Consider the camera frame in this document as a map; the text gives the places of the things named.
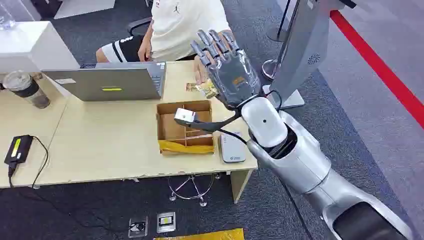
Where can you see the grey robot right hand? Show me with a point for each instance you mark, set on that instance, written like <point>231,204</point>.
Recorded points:
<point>233,79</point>

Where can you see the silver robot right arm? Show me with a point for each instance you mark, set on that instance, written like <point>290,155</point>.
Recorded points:
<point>298,159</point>

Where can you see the person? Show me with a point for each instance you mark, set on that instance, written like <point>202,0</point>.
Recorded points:
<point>185,26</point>

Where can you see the dark drink cup with lid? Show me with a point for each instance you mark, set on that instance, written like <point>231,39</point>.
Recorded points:
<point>28,90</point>

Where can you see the floor socket with black plug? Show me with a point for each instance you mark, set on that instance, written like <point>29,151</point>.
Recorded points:
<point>138,227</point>

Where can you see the black camera bracket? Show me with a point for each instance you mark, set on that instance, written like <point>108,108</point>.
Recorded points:
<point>212,126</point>

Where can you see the wooden card box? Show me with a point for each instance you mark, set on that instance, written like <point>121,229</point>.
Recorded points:
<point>185,140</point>

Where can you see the yellow printed card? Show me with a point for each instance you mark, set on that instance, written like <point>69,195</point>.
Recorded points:
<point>208,90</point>

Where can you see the black office chair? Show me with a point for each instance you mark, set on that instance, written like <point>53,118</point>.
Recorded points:
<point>139,26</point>

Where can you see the chrome stanchion base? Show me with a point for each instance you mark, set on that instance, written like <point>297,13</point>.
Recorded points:
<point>270,69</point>
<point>277,33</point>

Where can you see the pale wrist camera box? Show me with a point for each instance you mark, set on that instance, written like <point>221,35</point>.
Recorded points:
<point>184,116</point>

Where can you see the person's hand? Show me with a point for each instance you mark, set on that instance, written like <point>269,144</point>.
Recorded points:
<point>199,73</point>

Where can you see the pale wooden side desk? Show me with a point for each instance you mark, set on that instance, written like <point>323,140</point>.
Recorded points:
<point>23,122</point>

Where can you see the white cabinet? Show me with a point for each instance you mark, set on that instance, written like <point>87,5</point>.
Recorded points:
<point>30,46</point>

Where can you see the black power adapter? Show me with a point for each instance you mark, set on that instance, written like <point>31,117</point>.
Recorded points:
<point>18,149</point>

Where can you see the silver floor socket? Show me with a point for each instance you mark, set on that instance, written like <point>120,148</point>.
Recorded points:
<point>166,222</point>

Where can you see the brown printed card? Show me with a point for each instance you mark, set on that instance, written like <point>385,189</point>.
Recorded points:
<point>190,87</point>

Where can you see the grey laptop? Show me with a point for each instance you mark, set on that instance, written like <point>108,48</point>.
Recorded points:
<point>106,84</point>

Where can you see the white card reader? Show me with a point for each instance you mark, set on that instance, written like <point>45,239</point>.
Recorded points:
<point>233,149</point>

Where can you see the grey monitor on stand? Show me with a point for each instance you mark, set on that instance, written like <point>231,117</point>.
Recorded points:
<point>303,46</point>

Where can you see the chrome stool base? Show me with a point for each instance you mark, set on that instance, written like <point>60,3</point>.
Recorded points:
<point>192,190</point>

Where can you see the yellow sheet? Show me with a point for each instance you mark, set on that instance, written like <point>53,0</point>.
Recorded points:
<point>205,236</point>

